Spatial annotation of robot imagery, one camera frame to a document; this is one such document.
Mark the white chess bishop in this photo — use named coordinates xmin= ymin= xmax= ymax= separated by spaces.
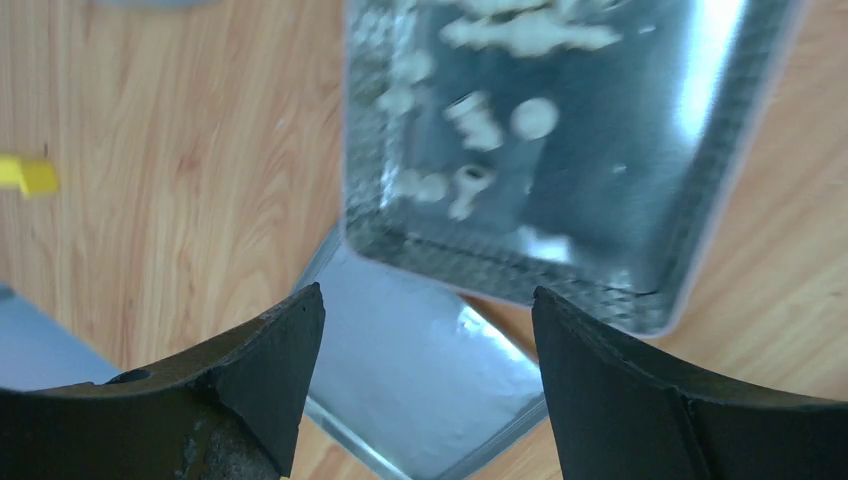
xmin=448 ymin=164 xmax=496 ymax=221

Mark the silver metal tin lid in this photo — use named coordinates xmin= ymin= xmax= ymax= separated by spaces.
xmin=298 ymin=229 xmax=548 ymax=479

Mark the white chess pawn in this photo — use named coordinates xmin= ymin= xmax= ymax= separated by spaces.
xmin=510 ymin=97 xmax=559 ymax=141

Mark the yellow curved block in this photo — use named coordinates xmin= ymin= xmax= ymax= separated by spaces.
xmin=1 ymin=154 xmax=59 ymax=197

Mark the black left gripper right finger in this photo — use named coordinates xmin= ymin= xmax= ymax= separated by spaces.
xmin=532 ymin=287 xmax=847 ymax=479

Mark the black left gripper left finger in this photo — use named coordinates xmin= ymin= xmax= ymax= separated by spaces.
xmin=1 ymin=283 xmax=325 ymax=479

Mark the white chess piece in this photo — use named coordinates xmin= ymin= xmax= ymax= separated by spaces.
xmin=439 ymin=10 xmax=622 ymax=58

